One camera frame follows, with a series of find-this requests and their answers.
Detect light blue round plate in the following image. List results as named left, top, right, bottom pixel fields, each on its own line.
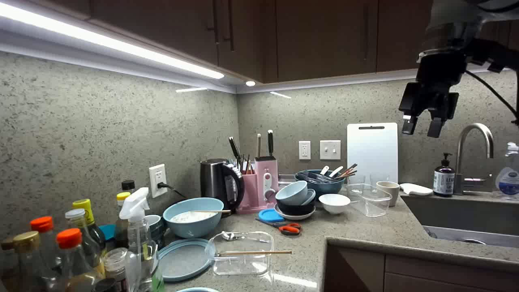
left=156, top=237, right=217, bottom=284

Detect wide white switch plate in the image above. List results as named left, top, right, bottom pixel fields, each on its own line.
left=318, top=138, right=342, bottom=162

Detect narrow white switch plate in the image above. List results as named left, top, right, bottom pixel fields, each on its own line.
left=297, top=139, right=313, bottom=162

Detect brown lower cabinet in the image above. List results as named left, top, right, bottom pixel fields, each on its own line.
left=321, top=240, right=519, bottom=292

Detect dark blue bowl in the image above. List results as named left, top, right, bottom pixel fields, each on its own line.
left=295, top=167, right=345, bottom=196

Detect pink knife block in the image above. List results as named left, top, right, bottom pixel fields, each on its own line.
left=237, top=156, right=280, bottom=212

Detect bright blue silicone lid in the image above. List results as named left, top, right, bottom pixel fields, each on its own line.
left=255, top=208, right=287, bottom=225

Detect orange handled scissors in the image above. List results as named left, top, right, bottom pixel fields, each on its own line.
left=277, top=221, right=305, bottom=237

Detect steel sink basin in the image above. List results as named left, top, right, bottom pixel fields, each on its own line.
left=402, top=193, right=519, bottom=250

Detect black bowl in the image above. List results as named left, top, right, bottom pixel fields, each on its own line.
left=276, top=188, right=318, bottom=217

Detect blue liquid spray bottle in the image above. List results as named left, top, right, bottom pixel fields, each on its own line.
left=495, top=141, right=519, bottom=201

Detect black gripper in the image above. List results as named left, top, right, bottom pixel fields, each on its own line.
left=397, top=49, right=470, bottom=139

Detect brown wooden upper cabinets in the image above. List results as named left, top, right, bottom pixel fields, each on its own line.
left=53, top=0, right=435, bottom=83

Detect small white bowl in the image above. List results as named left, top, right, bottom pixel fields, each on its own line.
left=316, top=193, right=352, bottom=216

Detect metal spoon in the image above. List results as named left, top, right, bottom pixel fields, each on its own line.
left=217, top=230, right=272, bottom=243

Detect white plastic kitchen tool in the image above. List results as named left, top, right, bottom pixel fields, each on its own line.
left=263, top=177, right=276, bottom=204

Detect glass jar with lid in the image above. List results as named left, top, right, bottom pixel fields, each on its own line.
left=102, top=246, right=135, bottom=292

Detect steel gooseneck faucet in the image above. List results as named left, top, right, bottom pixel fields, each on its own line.
left=454, top=122, right=495, bottom=195

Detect clear plastic container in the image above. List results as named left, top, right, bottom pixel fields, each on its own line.
left=347, top=183, right=392, bottom=219

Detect black steel electric kettle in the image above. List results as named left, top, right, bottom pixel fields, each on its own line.
left=199, top=157, right=246, bottom=214

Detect small light blue bowl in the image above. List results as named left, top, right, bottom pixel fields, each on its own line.
left=274, top=180, right=311, bottom=208

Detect yellow-green cap dark bottle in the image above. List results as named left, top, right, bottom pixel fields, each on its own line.
left=71, top=198, right=107, bottom=256

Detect beige mug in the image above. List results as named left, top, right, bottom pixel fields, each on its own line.
left=375, top=178, right=402, bottom=209

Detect dark soap pump bottle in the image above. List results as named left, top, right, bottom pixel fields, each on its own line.
left=431, top=151, right=457, bottom=198

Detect white cloth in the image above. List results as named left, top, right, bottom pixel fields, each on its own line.
left=399, top=182, right=435, bottom=198

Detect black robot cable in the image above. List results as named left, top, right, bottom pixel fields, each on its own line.
left=465, top=68, right=519, bottom=126

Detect orange cap sauce bottle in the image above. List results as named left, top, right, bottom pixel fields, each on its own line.
left=55, top=227, right=99, bottom=292
left=29, top=214, right=63, bottom=292

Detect white wall outlet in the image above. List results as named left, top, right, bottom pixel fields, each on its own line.
left=147, top=162, right=169, bottom=199

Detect gold cap bottle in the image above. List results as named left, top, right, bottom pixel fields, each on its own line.
left=11, top=230, right=47, bottom=292

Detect white cutting board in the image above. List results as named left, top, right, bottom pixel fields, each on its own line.
left=345, top=122, right=401, bottom=185

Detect clear glass rectangular dish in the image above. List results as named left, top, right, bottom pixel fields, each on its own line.
left=208, top=230, right=276, bottom=277

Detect LED under-cabinet light strip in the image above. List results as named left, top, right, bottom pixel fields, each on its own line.
left=0, top=2, right=225, bottom=81
left=237, top=66, right=519, bottom=94

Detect yellow cap bottle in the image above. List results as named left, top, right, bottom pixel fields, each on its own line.
left=113, top=190, right=133, bottom=248

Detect green label cleaner spray bottle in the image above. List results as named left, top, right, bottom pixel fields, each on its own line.
left=118, top=186, right=159, bottom=292

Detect black plug with cord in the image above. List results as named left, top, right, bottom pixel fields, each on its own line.
left=157, top=182, right=188, bottom=201

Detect white cap bottle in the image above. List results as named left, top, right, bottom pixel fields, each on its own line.
left=63, top=208, right=102, bottom=266

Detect brown handled utensil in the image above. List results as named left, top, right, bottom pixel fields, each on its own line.
left=337, top=162, right=360, bottom=180

